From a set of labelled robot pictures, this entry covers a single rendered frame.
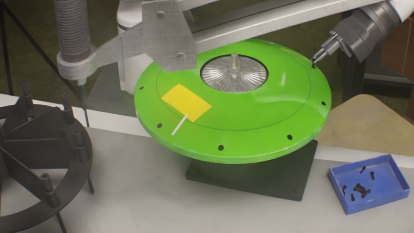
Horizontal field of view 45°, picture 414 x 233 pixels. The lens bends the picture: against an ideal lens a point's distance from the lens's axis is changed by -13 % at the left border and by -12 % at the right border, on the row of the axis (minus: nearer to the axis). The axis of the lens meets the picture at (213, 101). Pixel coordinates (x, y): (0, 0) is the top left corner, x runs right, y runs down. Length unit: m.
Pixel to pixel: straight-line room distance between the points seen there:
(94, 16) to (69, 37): 2.84
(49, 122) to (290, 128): 0.41
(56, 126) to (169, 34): 0.43
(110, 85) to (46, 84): 1.62
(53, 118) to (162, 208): 0.24
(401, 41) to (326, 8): 1.02
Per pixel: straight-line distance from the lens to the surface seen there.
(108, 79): 1.31
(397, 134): 1.56
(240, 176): 0.92
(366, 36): 0.93
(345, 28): 0.96
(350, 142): 1.50
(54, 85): 2.87
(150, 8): 0.57
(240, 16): 0.62
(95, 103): 1.24
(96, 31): 3.27
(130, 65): 1.19
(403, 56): 1.63
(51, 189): 0.80
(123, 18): 1.14
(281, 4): 0.62
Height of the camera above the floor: 1.59
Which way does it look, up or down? 37 degrees down
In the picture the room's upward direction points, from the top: 1 degrees counter-clockwise
